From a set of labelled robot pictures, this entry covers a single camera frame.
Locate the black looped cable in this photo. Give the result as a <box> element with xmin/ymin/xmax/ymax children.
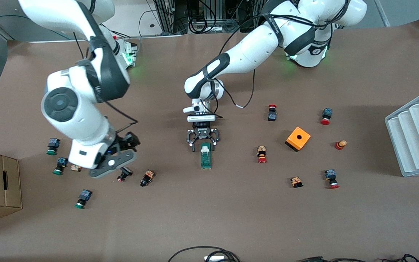
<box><xmin>167</xmin><ymin>246</ymin><xmax>241</xmax><ymax>262</ymax></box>

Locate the white ribbed tray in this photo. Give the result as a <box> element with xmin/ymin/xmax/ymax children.
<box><xmin>385</xmin><ymin>87</ymin><xmax>419</xmax><ymax>177</ymax></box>

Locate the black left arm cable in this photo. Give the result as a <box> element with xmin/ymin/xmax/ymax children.
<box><xmin>215</xmin><ymin>67</ymin><xmax>257</xmax><ymax>109</ymax></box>

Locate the black button orange block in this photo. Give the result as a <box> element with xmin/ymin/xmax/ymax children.
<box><xmin>139</xmin><ymin>170</ymin><xmax>156</xmax><ymax>187</ymax></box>

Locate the black flat push button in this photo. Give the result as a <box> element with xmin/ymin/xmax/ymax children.
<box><xmin>117</xmin><ymin>167</ymin><xmax>133</xmax><ymax>183</ymax></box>

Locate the orange button enclosure box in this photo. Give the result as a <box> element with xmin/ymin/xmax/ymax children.
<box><xmin>285</xmin><ymin>126</ymin><xmax>311</xmax><ymax>152</ymax></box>

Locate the green push button blue block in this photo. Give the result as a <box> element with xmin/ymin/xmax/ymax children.
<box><xmin>52</xmin><ymin>157</ymin><xmax>69</xmax><ymax>175</ymax></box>
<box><xmin>74</xmin><ymin>189</ymin><xmax>93</xmax><ymax>209</ymax></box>
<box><xmin>46</xmin><ymin>138</ymin><xmax>61</xmax><ymax>156</ymax></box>

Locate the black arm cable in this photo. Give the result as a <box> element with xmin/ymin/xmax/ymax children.
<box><xmin>104</xmin><ymin>101</ymin><xmax>139</xmax><ymax>134</ymax></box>
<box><xmin>215</xmin><ymin>67</ymin><xmax>257</xmax><ymax>109</ymax></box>

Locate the black cable coil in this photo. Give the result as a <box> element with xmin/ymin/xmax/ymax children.
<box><xmin>188</xmin><ymin>16</ymin><xmax>208</xmax><ymax>34</ymax></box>

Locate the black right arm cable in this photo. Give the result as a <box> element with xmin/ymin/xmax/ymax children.
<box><xmin>104</xmin><ymin>101</ymin><xmax>139</xmax><ymax>134</ymax></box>

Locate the aluminium extrusion post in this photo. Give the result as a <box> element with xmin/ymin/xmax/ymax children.
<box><xmin>157</xmin><ymin>0</ymin><xmax>176</xmax><ymax>34</ymax></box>

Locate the red mushroom button blue block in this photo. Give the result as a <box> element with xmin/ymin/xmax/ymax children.
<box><xmin>324</xmin><ymin>169</ymin><xmax>340</xmax><ymax>189</ymax></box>
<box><xmin>320</xmin><ymin>108</ymin><xmax>333</xmax><ymax>126</ymax></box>

